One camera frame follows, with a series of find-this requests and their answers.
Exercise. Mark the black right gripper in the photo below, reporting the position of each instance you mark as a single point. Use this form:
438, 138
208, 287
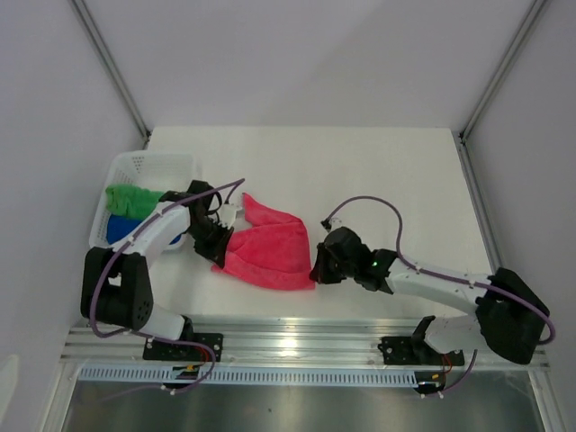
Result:
319, 273

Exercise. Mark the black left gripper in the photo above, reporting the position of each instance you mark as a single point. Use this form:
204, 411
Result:
215, 252

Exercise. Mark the pink microfiber towel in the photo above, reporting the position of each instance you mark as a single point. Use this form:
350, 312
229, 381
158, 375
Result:
273, 253

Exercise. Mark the green microfiber towel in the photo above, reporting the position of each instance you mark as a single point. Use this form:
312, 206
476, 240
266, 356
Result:
131, 201

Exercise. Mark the blue microfiber towel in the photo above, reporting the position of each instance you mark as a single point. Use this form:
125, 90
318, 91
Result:
118, 227

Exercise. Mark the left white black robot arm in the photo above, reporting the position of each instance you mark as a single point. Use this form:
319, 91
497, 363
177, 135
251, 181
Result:
116, 287

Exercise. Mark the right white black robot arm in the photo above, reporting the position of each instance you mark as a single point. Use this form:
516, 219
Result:
499, 311

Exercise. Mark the white plastic basket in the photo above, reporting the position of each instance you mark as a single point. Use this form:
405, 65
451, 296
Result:
157, 171

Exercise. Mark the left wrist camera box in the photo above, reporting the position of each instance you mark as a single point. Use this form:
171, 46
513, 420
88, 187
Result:
228, 214

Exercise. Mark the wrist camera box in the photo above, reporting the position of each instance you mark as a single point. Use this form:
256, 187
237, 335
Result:
331, 223
228, 214

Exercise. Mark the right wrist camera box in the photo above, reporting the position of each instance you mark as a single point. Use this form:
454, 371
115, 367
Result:
331, 223

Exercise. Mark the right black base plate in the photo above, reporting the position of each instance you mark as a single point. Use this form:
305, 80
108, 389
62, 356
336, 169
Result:
403, 351

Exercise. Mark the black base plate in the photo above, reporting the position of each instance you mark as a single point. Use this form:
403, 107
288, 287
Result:
162, 351
403, 351

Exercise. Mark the aluminium extrusion rail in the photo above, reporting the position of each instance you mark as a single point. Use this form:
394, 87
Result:
280, 342

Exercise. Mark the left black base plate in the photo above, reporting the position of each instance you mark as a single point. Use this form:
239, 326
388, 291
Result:
162, 351

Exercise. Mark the white slotted cable duct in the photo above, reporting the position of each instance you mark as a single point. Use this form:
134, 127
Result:
122, 373

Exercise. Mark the left aluminium frame post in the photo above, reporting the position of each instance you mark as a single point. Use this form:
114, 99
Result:
101, 49

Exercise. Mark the aluminium frame post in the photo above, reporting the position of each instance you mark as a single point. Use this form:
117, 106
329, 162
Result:
507, 61
101, 49

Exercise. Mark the right aluminium frame post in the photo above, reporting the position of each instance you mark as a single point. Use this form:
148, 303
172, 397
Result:
507, 61

